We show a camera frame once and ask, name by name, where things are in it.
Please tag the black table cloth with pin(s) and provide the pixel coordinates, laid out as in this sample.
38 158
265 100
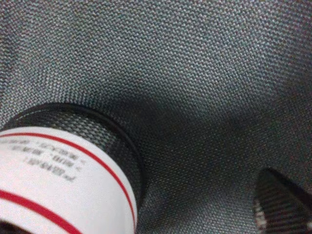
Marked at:
210 92

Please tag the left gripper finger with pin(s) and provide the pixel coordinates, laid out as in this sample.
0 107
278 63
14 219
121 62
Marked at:
280 206

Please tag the black mesh pen holder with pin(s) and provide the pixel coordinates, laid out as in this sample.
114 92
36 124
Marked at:
67 169

